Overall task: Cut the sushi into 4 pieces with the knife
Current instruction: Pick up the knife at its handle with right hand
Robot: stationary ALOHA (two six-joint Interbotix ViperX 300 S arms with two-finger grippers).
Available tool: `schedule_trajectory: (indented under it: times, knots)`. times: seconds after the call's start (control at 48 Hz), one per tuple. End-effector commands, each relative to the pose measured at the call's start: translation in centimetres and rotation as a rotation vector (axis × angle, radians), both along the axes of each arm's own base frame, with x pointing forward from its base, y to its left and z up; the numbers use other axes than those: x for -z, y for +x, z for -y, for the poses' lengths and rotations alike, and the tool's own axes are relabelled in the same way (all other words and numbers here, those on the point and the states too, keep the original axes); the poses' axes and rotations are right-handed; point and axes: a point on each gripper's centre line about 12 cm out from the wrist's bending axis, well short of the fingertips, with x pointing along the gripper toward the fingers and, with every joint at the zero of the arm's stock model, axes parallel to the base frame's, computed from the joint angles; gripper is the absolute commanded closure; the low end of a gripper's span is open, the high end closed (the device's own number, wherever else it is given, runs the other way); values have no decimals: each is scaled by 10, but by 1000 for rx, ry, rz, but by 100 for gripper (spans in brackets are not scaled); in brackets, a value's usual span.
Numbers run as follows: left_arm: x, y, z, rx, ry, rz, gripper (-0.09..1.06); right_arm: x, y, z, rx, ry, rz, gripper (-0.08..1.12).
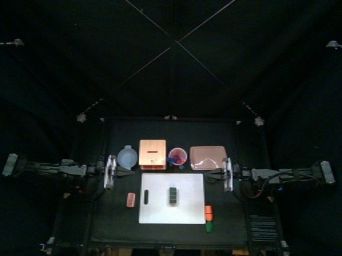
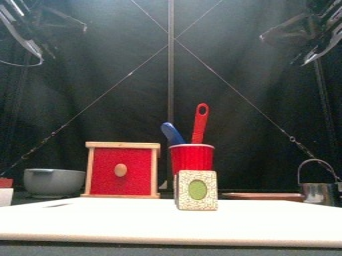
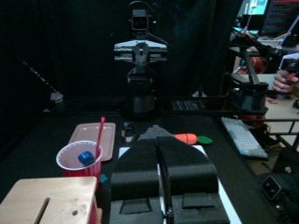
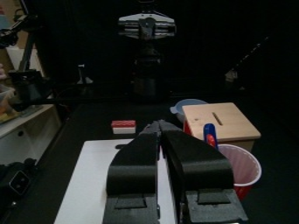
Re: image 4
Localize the red plastic cup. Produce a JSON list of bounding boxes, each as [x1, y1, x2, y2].
[[216, 143, 262, 202]]

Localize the small white stand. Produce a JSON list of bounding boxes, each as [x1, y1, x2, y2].
[[74, 63, 94, 86]]

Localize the red and white toy sushi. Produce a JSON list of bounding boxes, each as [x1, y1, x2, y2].
[[109, 119, 137, 136]]

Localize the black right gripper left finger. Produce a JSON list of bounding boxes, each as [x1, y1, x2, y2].
[[101, 119, 162, 224]]

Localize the light blue bowl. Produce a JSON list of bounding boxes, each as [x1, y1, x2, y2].
[[169, 98, 210, 123]]

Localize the black device with screen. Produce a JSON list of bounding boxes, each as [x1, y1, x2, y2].
[[0, 157, 38, 207]]

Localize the white side shelf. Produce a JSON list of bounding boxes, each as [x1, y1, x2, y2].
[[0, 103, 64, 165]]

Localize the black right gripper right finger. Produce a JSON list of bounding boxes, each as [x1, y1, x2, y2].
[[158, 119, 249, 224]]

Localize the thin diagonal rod with clamp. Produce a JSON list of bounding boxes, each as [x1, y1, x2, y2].
[[224, 35, 270, 84]]

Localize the wooden box with slot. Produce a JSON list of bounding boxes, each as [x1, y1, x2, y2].
[[181, 101, 262, 153]]

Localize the white cutting board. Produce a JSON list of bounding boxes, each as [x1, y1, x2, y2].
[[53, 138, 178, 224]]

